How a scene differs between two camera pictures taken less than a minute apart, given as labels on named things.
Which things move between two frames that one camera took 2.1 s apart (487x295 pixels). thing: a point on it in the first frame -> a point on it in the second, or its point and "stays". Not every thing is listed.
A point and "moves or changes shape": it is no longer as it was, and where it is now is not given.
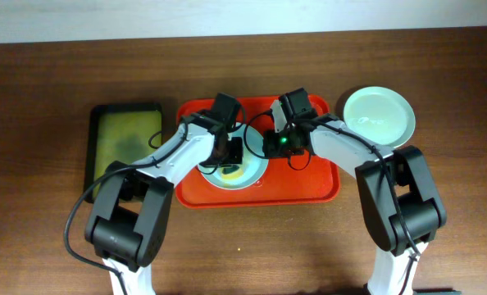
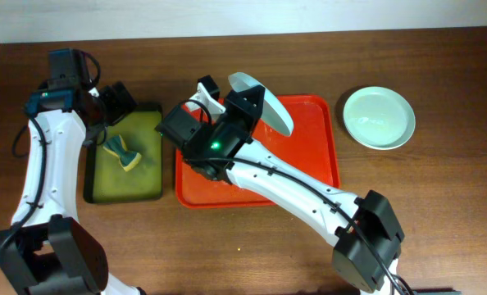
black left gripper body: [230, 156] -> [115, 103]
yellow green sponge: [234, 175] moves or changes shape
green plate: [381, 115] stays
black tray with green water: [123, 133] stays
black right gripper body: [279, 145] -> [237, 112]
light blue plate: [254, 163] moves or changes shape
